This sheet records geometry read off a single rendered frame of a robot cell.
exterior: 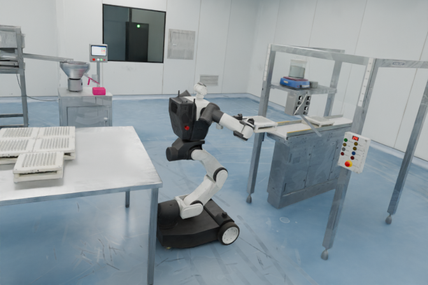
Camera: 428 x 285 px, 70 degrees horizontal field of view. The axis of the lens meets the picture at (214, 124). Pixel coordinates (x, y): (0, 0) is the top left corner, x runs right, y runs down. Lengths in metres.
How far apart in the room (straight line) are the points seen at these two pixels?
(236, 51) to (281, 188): 5.66
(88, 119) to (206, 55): 4.34
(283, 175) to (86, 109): 2.62
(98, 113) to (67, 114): 0.38
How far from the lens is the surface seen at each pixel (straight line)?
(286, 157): 3.17
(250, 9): 8.61
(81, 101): 4.32
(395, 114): 6.10
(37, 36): 6.99
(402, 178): 3.61
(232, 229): 2.76
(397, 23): 6.20
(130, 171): 2.07
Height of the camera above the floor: 1.74
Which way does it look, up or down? 17 degrees down
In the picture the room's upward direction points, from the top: 6 degrees clockwise
